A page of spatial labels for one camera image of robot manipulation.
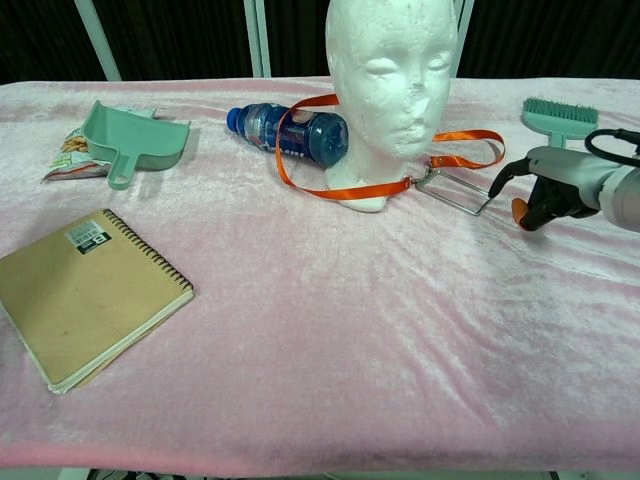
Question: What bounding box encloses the right five-finger robot hand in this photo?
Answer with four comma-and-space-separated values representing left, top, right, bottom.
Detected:
488, 144, 615, 233

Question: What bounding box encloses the clear badge holder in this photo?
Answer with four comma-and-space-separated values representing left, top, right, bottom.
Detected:
413, 166, 494, 218

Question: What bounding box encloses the orange lanyard strap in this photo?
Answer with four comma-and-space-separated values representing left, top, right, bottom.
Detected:
274, 93, 507, 203

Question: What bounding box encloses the teal hand brush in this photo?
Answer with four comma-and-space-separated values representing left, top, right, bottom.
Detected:
520, 96, 600, 151

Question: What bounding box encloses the white foam mannequin head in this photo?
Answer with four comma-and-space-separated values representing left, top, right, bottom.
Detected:
323, 0, 459, 214

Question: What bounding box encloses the blue water bottle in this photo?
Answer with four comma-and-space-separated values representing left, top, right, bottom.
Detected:
225, 101, 351, 169

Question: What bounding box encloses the pink velvet table cloth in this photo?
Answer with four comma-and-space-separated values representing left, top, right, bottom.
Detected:
0, 75, 640, 474

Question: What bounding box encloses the teal plastic dustpan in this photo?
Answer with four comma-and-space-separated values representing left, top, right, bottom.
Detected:
80, 99, 193, 192

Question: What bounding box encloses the brown spiral notebook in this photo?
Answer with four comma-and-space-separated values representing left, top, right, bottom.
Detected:
0, 207, 197, 397

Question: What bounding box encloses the nut snack packet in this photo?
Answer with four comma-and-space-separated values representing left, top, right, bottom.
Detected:
40, 106, 162, 184

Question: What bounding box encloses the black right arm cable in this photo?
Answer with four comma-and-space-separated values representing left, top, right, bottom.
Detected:
583, 127, 640, 169

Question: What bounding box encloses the white partition post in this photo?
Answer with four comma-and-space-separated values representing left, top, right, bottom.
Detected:
242, 0, 274, 79
451, 0, 477, 80
74, 0, 123, 83

